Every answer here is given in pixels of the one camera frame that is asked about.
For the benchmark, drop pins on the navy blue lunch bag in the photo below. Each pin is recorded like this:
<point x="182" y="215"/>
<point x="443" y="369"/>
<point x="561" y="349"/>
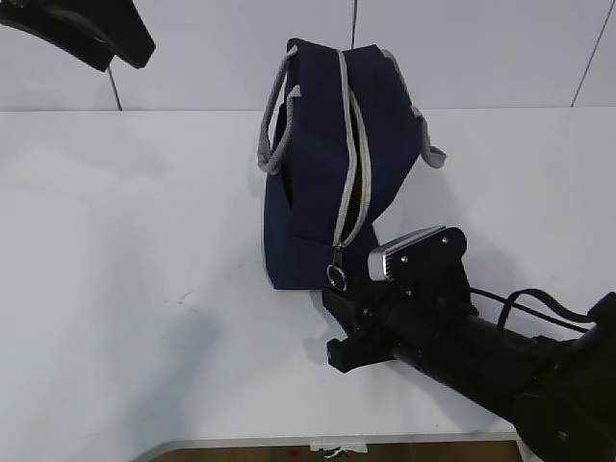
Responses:
<point x="337" y="140"/>

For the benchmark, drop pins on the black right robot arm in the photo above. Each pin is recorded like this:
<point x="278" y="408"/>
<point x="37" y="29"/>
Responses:
<point x="559" y="395"/>

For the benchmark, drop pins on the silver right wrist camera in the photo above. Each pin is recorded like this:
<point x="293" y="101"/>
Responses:
<point x="380" y="259"/>

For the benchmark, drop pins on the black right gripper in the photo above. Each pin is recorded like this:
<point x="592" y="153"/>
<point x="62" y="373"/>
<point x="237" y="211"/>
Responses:
<point x="385" y="320"/>

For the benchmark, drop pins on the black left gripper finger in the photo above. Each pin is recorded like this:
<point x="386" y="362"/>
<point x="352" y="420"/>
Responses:
<point x="94" y="32"/>

